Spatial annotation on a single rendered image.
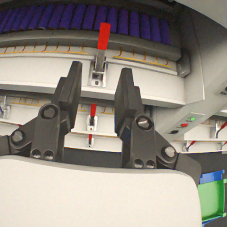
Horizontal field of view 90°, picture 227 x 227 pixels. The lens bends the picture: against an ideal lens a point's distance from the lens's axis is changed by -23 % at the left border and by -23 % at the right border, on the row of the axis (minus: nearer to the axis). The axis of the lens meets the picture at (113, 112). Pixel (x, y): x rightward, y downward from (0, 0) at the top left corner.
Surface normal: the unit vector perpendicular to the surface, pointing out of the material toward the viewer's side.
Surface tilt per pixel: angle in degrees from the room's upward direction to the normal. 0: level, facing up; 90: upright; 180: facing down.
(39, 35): 21
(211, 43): 90
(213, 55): 90
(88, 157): 0
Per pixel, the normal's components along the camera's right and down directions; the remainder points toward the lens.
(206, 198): -0.20, -0.46
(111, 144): 0.15, -0.11
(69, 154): 0.18, -0.46
